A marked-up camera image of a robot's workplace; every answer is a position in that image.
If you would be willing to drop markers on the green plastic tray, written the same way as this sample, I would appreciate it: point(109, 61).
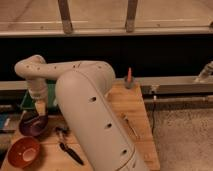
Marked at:
point(28, 103)

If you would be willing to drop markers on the purple bowl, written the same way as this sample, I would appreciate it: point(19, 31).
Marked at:
point(32, 124)

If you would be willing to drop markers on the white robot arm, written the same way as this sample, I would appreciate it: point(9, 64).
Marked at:
point(80, 94)

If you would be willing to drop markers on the metal spoon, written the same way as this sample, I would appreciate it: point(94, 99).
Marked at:
point(131, 126)

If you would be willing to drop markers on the orange bowl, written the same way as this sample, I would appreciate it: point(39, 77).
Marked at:
point(23, 152)

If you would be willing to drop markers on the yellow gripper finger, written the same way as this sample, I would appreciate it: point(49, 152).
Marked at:
point(40, 107)

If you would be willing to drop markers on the blue object at left edge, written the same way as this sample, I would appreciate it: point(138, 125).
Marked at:
point(4, 121)

